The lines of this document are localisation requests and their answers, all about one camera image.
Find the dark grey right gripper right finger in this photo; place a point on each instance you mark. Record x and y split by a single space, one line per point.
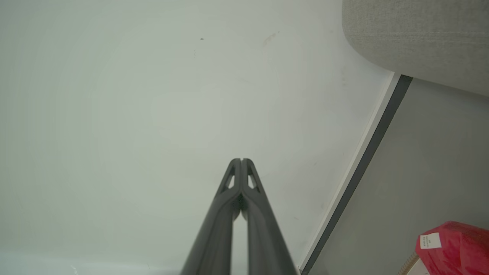
267 236

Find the red and white jersey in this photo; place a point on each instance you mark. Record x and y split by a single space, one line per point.
462 252

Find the white laundry basket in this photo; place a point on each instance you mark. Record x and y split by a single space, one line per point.
418 269

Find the grey fabric sofa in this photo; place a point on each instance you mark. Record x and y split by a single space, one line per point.
420 34

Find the white and black baseboard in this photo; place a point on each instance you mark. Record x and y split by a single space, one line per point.
366 160

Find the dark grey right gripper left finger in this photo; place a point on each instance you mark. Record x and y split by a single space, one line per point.
214 236

